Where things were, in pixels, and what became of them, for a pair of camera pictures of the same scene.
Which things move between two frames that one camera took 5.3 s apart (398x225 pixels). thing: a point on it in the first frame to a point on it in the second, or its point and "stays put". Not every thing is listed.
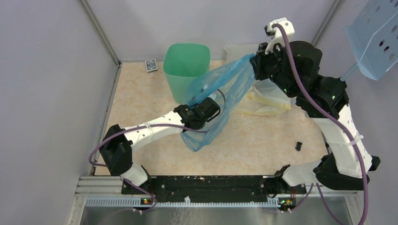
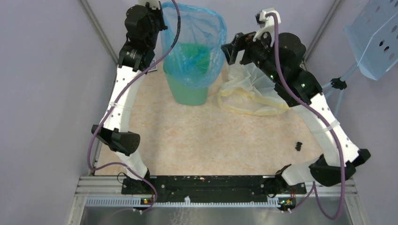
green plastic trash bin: [182, 62] stays put
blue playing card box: [151, 65] stays put
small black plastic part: [298, 147] stays put
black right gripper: [258, 60] to [241, 42]
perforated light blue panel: [373, 37] stays put
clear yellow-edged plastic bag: [265, 96] stays put
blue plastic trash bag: [225, 83] to [197, 56]
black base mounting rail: [214, 189] stays put
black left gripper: [193, 105] to [158, 13]
